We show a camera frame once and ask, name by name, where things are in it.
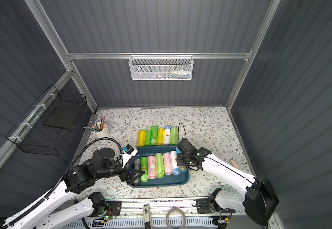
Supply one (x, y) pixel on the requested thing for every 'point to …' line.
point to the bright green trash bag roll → (148, 136)
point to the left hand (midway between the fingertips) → (139, 168)
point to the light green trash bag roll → (173, 133)
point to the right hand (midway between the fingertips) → (181, 159)
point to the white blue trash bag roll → (167, 130)
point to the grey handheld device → (147, 218)
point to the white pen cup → (99, 130)
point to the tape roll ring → (174, 208)
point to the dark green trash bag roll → (154, 135)
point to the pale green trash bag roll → (160, 169)
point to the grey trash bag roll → (137, 166)
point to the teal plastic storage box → (169, 181)
